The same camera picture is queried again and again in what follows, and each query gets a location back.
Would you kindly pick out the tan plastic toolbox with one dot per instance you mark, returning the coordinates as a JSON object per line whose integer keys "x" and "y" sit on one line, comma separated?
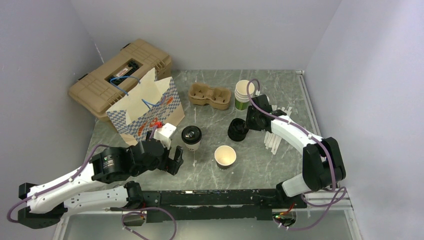
{"x": 98, "y": 90}

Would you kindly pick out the brown cardboard cup carrier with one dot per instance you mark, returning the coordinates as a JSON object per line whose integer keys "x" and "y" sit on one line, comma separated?
{"x": 202, "y": 94}

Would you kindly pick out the white paper coffee cup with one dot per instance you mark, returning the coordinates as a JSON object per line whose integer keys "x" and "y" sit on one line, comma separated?
{"x": 192, "y": 144}

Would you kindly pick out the blue checkered paper bag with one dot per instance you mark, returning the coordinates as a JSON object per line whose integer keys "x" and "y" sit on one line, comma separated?
{"x": 149, "y": 102}

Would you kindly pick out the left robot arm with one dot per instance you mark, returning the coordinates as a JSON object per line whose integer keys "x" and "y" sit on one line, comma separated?
{"x": 48, "y": 203}

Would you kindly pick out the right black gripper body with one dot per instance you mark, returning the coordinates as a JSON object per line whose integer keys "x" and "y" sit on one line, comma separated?
{"x": 251, "y": 121}

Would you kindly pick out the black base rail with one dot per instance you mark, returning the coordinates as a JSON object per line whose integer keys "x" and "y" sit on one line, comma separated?
{"x": 184, "y": 205}

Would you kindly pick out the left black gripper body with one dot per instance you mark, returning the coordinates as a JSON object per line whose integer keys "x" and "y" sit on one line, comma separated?
{"x": 164, "y": 162}

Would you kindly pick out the bundle of white straws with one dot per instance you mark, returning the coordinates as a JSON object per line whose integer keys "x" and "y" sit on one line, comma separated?
{"x": 271, "y": 140}

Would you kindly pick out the stack of paper cups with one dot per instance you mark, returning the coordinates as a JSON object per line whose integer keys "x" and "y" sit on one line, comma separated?
{"x": 242, "y": 93}

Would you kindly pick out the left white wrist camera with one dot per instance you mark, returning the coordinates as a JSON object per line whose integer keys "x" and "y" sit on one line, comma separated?
{"x": 163, "y": 133}

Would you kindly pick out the black cup lid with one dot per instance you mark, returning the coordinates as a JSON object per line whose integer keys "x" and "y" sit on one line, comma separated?
{"x": 191, "y": 132}

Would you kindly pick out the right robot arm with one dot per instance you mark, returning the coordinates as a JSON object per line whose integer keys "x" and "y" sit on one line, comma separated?
{"x": 322, "y": 162}

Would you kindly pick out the stack of black lids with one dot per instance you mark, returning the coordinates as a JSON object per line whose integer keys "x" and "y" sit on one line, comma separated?
{"x": 237, "y": 130}

